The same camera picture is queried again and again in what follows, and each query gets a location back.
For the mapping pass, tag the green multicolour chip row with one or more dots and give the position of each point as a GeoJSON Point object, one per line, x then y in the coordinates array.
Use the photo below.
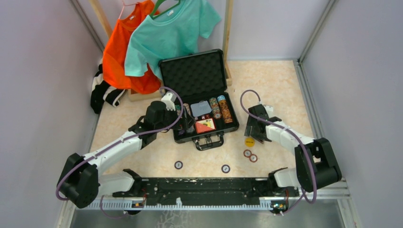
{"type": "Point", "coordinates": [215, 107]}

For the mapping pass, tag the red playing card box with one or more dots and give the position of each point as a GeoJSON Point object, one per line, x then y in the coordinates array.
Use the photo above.
{"type": "Point", "coordinates": [205, 125]}

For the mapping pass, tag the tan blue chip row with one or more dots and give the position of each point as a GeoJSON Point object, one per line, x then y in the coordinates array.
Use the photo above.
{"type": "Point", "coordinates": [187, 107]}

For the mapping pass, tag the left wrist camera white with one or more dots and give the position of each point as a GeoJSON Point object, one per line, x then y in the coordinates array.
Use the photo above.
{"type": "Point", "coordinates": [168, 99]}

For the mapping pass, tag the blue backed card deck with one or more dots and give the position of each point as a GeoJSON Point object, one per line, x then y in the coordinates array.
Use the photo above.
{"type": "Point", "coordinates": [196, 112]}

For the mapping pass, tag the purple chip on table right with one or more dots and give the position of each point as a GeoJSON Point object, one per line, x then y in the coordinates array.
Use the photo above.
{"type": "Point", "coordinates": [225, 168]}

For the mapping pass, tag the orange red chip row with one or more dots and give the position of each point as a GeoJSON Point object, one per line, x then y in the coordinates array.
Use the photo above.
{"type": "Point", "coordinates": [224, 109]}

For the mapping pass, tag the black poker set case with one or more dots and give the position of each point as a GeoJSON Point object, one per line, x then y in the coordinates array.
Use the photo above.
{"type": "Point", "coordinates": [195, 78]}

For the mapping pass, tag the purple chip on table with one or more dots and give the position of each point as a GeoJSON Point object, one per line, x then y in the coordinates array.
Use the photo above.
{"type": "Point", "coordinates": [178, 165]}
{"type": "Point", "coordinates": [225, 168]}

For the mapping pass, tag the orange t-shirt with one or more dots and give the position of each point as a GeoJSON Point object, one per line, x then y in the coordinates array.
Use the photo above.
{"type": "Point", "coordinates": [115, 52]}

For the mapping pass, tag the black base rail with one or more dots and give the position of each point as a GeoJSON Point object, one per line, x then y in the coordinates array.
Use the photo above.
{"type": "Point", "coordinates": [203, 192]}

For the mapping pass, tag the yellow round button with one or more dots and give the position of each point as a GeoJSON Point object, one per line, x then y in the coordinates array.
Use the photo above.
{"type": "Point", "coordinates": [249, 142]}

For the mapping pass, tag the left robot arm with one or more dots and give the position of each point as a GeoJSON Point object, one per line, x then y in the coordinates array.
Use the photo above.
{"type": "Point", "coordinates": [83, 180]}

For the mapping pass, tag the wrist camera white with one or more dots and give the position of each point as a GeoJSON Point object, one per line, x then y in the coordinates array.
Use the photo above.
{"type": "Point", "coordinates": [269, 110]}
{"type": "Point", "coordinates": [168, 99]}

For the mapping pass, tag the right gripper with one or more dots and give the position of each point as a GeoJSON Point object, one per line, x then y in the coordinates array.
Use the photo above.
{"type": "Point", "coordinates": [250, 131]}

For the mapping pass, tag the purple chip on table left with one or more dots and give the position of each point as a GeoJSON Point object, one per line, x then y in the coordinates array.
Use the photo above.
{"type": "Point", "coordinates": [178, 165]}

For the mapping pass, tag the red white chip right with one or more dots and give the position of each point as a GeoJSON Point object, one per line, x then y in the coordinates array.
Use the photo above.
{"type": "Point", "coordinates": [253, 158]}

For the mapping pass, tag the teal t-shirt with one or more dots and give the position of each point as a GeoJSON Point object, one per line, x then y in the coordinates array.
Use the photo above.
{"type": "Point", "coordinates": [173, 33]}

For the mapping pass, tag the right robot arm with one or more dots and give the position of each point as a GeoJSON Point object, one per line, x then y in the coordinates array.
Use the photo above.
{"type": "Point", "coordinates": [316, 164]}

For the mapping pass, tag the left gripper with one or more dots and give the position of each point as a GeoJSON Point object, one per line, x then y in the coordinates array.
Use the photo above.
{"type": "Point", "coordinates": [185, 123]}

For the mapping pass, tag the wooden clothes rack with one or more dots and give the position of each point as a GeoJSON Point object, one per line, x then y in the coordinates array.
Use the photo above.
{"type": "Point", "coordinates": [133, 96]}

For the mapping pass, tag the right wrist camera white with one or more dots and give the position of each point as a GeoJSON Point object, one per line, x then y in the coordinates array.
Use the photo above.
{"type": "Point", "coordinates": [269, 110]}

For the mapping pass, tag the black white striped garment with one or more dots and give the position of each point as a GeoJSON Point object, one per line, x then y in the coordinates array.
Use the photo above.
{"type": "Point", "coordinates": [102, 92]}

